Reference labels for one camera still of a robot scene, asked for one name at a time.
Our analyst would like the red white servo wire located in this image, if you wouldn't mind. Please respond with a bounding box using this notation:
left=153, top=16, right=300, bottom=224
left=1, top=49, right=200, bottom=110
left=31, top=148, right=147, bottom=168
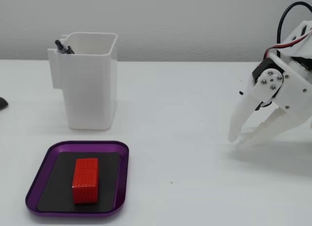
left=264, top=28, right=312, bottom=59

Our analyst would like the black mat in tray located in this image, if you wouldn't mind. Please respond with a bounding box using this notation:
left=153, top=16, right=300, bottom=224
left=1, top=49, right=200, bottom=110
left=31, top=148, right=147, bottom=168
left=36, top=152, right=121, bottom=213

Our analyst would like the red perforated block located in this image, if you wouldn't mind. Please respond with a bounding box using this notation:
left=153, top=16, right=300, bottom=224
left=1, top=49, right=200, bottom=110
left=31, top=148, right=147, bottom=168
left=72, top=158, right=99, bottom=205

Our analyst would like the black clear retractable pen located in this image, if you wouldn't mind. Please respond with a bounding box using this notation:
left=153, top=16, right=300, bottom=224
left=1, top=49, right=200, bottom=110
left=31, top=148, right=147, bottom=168
left=55, top=40, right=75, bottom=55

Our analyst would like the black cable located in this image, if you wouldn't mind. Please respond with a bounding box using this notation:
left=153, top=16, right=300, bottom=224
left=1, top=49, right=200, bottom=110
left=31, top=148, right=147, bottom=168
left=277, top=1, right=312, bottom=59

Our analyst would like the purple metal tray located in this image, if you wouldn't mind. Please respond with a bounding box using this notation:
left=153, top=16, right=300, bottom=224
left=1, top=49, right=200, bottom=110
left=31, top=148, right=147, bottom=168
left=25, top=140, right=130, bottom=216

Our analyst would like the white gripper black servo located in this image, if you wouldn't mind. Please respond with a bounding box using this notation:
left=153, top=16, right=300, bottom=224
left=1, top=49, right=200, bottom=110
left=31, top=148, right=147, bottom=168
left=228, top=52, right=312, bottom=149

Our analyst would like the white plastic pen holder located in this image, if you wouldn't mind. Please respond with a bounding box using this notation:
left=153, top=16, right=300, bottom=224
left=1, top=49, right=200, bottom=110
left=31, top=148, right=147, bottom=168
left=47, top=32, right=119, bottom=131

